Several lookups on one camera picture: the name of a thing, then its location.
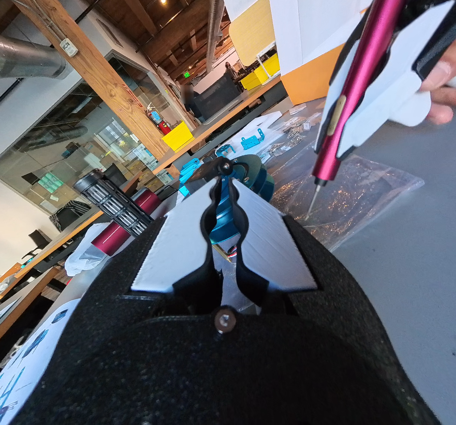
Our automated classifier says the red fire extinguisher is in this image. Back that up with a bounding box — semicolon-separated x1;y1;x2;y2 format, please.
145;102;172;136

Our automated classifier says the yellow panel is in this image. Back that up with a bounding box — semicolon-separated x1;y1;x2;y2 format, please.
227;0;277;67

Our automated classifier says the white foam sheet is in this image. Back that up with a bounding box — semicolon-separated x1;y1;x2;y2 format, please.
199;109;286;170

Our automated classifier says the blue round servo base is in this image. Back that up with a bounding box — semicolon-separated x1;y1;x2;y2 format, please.
185;154;276;264

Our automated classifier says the blue long U bracket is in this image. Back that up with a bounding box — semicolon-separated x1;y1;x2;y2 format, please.
177;158;201;198

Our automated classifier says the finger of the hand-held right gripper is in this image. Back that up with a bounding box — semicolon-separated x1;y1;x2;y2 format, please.
314;26;368;152
336;0;456;159

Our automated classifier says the orange and white cardboard box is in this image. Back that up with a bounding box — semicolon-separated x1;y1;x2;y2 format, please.
265;0;390;106

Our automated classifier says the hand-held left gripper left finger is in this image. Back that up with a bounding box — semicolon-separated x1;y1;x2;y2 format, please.
131;179;224;307

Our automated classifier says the black bit holder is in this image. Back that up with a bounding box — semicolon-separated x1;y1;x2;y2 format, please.
72;169;155;238

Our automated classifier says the white wire stand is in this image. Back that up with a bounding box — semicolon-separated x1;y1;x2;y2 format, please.
256;40;281;77

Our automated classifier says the printed instruction sheet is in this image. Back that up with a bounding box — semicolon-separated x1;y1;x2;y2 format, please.
0;298;81;423

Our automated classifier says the dark monitor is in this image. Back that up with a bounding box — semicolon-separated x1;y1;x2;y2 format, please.
192;72;240;120

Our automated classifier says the large yellow bin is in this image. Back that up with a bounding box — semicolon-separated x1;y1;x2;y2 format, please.
161;120;195;152

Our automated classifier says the wooden post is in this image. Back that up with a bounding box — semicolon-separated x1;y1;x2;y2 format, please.
0;0;179;177

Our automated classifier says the pile of small screw bags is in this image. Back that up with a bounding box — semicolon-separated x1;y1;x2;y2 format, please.
261;111;322;159

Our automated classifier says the wooden edged table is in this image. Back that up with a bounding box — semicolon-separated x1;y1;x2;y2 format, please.
152;75;286;177

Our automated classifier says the clear plastic bag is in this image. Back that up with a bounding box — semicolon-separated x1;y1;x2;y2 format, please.
221;140;425;312

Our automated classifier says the blue multi-hole bracket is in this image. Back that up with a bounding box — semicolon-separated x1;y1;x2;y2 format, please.
239;129;266;150

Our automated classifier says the small yellow bin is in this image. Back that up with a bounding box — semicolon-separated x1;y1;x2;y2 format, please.
240;53;281;92

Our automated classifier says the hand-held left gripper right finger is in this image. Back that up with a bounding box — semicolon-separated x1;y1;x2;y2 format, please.
227;179;318;316

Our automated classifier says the silver air duct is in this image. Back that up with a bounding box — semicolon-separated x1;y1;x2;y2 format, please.
0;34;72;81

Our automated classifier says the red electric screwdriver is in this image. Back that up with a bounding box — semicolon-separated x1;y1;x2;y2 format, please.
304;0;418;220

